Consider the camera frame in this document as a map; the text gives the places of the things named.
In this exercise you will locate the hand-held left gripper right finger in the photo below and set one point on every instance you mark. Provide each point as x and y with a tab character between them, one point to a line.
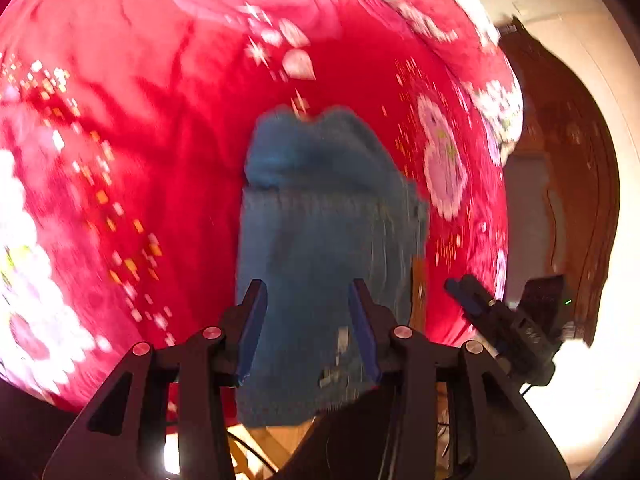
364	332

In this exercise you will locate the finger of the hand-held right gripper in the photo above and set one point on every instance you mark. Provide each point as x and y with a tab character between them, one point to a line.
462	296
481	291

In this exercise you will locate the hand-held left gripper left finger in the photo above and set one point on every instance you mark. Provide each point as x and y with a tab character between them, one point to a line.
252	330

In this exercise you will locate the blue denim pants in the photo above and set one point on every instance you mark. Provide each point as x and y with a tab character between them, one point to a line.
320	230

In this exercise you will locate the red floral blanket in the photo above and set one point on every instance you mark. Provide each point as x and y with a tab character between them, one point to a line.
165	150

